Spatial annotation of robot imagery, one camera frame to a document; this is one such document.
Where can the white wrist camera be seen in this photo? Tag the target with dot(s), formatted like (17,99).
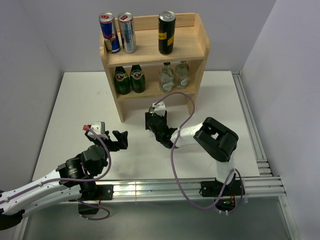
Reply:
(98,127)
(159,108)

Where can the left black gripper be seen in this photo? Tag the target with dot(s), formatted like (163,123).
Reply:
(122,138)

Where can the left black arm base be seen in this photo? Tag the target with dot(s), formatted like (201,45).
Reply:
(104,193)

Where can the green perrier bottle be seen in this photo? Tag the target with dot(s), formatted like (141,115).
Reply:
(137,79)
(121,81)

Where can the clear glass bottle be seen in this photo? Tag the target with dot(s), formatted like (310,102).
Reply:
(181,74)
(166,77)

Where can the blue silver Red Bull can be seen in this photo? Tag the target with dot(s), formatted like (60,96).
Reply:
(109,32)

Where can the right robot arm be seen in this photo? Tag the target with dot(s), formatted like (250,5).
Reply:
(216,139)

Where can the silver light-blue energy can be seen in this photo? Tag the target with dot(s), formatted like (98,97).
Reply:
(127,32)

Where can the aluminium mounting rail frame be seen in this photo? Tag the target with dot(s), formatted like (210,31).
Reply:
(143,173)

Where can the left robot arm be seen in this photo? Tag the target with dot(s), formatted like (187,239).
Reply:
(74,180)

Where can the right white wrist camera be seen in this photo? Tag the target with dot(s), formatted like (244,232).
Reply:
(159,108)

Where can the black yellow can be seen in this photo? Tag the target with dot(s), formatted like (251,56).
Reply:
(151,110)
(166,32)

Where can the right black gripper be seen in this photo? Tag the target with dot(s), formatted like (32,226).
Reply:
(148,114)

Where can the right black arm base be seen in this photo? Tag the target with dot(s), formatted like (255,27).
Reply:
(227,202)

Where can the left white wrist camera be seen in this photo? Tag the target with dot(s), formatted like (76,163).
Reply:
(98,127)

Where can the wooden two-tier shelf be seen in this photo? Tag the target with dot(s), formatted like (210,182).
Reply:
(191,44)

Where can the right green Perrier bottle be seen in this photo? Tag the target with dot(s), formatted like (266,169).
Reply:
(137,79)

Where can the left green Perrier bottle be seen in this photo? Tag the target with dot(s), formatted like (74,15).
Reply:
(121,81)

